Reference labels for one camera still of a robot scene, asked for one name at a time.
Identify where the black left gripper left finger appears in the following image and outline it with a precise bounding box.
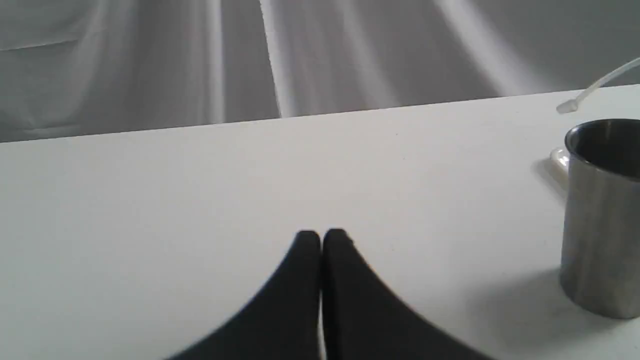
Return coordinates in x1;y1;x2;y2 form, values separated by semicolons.
174;230;322;360

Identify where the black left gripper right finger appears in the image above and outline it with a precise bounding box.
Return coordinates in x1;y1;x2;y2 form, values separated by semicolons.
322;228;487;360

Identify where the translucent squeeze bottle amber liquid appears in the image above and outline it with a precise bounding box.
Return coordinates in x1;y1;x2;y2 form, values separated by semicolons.
555;57;640;114

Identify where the stainless steel cup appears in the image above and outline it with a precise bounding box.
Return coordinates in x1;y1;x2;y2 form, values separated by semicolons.
559;118;640;320

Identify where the white plastic tray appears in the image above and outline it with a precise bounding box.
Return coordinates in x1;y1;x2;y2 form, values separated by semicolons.
549;146;570;191

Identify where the grey fabric backdrop curtain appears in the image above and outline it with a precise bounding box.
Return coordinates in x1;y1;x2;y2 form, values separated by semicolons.
0;0;639;142

